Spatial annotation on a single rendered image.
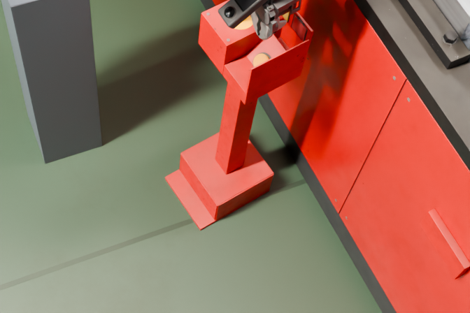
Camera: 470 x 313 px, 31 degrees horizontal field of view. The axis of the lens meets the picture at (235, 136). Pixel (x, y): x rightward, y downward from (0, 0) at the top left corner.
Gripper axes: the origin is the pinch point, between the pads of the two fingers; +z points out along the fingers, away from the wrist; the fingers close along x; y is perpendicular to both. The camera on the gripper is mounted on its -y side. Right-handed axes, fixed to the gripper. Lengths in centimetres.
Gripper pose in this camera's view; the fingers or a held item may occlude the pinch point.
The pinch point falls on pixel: (259, 35)
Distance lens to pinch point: 185.7
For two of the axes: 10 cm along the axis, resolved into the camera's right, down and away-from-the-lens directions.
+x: -5.5, -7.6, 3.5
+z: -0.2, 4.4, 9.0
